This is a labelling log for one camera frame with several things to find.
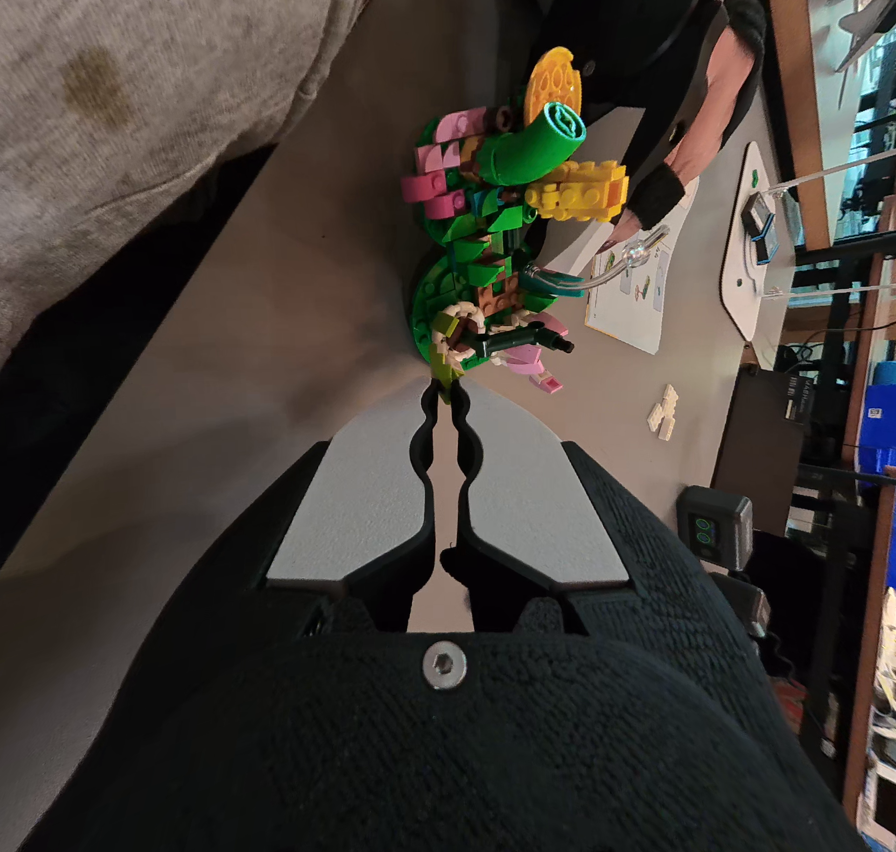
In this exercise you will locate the clear acrylic rod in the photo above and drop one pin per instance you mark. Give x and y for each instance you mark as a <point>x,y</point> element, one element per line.
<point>833,291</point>
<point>840,169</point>

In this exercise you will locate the white lego pieces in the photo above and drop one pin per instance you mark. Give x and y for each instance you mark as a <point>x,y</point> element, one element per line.
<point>663,414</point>

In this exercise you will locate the colourful lego flower model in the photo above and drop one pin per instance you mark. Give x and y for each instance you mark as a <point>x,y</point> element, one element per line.
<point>504,159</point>

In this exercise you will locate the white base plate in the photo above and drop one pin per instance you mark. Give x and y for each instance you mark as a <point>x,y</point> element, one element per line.
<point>742,292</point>

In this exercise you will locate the grey device with green display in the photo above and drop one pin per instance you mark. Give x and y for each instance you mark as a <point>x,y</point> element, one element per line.
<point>714,526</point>

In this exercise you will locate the wooden board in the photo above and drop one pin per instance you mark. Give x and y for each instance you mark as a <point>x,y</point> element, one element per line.
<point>805,96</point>

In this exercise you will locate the blue storage bin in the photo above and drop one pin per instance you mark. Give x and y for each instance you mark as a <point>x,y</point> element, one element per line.
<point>878,425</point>

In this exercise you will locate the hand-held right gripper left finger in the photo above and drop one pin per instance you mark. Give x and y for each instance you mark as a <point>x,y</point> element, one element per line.
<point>357,502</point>

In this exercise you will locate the another person's forearm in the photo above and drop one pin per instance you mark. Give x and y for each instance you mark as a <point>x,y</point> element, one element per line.
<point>714,117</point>

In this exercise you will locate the lego instruction booklet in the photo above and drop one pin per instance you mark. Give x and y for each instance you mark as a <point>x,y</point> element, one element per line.
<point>630,313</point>

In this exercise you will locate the small black blue device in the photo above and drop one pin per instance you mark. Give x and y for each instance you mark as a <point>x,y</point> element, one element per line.
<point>759,229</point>

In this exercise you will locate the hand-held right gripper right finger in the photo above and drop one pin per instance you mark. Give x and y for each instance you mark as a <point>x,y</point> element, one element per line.
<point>532,502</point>

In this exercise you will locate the black box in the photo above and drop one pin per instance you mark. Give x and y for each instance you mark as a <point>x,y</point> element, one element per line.
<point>759,446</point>

